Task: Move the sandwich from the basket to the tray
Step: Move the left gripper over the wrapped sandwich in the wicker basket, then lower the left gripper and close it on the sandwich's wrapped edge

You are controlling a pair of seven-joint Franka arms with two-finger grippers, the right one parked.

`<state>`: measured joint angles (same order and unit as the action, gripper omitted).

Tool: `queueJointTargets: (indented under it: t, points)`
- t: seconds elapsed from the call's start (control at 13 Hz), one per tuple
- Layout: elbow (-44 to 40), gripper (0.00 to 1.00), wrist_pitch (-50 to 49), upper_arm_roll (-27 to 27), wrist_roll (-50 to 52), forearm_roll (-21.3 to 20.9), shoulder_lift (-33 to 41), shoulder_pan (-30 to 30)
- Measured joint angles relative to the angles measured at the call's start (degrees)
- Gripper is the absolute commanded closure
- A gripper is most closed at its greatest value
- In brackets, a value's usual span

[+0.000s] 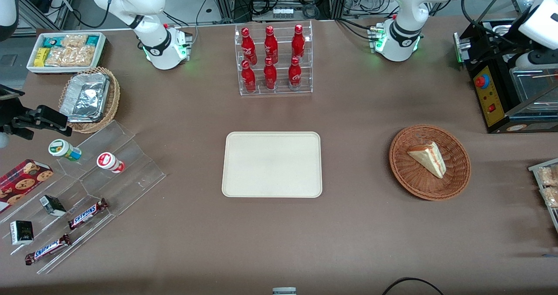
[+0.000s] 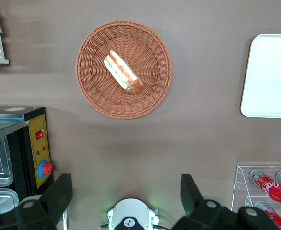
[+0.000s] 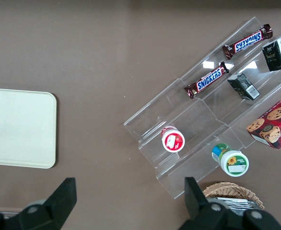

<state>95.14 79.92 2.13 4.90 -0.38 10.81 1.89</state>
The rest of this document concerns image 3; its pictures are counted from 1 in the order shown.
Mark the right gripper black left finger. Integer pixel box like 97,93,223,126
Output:
1,177,78,230

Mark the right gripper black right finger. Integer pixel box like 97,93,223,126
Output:
178,176,281,230

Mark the light wicker basket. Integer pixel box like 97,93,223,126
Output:
202,181,265,210

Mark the cream plastic tray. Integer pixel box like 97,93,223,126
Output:
0,87,58,170

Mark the aluminium foil container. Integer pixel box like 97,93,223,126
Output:
214,196,263,218

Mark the green lidded sunflower cup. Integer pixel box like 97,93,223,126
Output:
211,143,249,177

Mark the red lidded yogurt cup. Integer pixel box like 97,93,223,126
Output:
161,125,186,153

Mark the clear acrylic stepped stand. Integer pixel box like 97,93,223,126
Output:
123,16,281,200

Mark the red plaid cookie box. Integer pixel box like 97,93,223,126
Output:
246,90,281,150

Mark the Snickers chocolate bar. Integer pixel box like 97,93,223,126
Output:
222,23,274,60
184,61,230,100

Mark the dark green drink carton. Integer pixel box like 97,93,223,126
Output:
261,36,281,72
227,73,261,101

